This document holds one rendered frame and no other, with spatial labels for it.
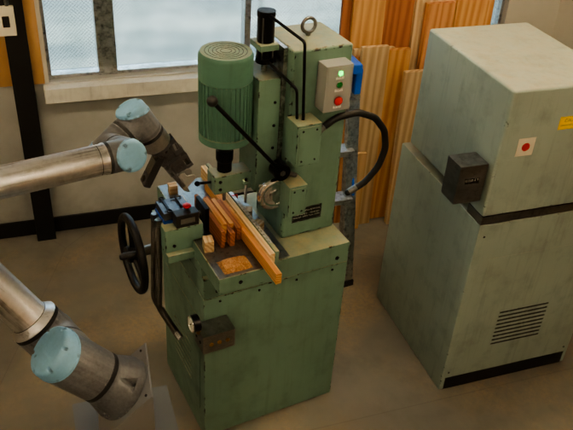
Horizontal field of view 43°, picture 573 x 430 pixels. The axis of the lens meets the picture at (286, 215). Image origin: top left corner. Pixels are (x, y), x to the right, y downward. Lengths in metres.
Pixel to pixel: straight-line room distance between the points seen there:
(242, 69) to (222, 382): 1.21
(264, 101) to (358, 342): 1.46
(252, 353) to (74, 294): 1.20
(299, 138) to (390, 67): 1.58
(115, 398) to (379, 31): 2.43
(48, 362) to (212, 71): 0.97
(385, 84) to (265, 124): 1.56
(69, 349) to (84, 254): 1.93
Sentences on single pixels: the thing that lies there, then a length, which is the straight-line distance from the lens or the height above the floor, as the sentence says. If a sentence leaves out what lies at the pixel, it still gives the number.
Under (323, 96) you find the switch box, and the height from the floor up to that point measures 1.38.
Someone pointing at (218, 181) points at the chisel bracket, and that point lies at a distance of 2.51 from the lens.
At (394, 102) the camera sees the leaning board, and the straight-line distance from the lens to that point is 3.97.
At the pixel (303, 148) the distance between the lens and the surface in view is 2.39.
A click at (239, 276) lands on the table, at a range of 2.35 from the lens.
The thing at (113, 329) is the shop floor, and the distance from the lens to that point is 3.50.
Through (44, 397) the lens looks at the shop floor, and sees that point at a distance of 3.27.
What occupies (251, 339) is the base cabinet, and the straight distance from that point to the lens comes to 2.76.
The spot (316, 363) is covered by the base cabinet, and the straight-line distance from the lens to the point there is 3.04.
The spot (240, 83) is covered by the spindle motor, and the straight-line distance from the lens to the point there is 2.30.
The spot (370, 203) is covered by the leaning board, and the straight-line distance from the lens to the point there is 4.16.
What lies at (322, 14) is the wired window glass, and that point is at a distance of 4.00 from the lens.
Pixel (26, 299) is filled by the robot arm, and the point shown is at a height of 0.98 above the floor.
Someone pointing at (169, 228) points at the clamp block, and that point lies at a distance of 2.44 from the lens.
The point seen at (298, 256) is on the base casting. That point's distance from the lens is 2.60.
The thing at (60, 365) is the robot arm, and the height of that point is 0.93.
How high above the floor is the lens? 2.38
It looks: 34 degrees down
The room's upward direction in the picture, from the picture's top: 4 degrees clockwise
